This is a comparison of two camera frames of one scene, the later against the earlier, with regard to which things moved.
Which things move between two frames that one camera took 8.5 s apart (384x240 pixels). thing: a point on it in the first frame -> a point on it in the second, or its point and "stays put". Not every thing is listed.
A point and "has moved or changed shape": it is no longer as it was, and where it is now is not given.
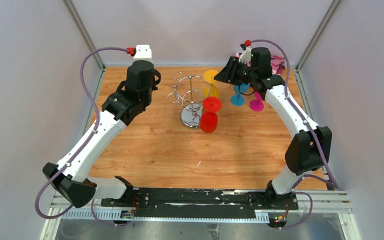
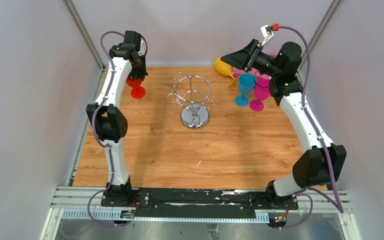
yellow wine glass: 211,89 has moved or changed shape
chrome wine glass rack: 191,91 stays put
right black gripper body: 244,73 -> 265,64
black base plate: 214,203 stays put
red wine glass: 209,118 has moved or changed shape
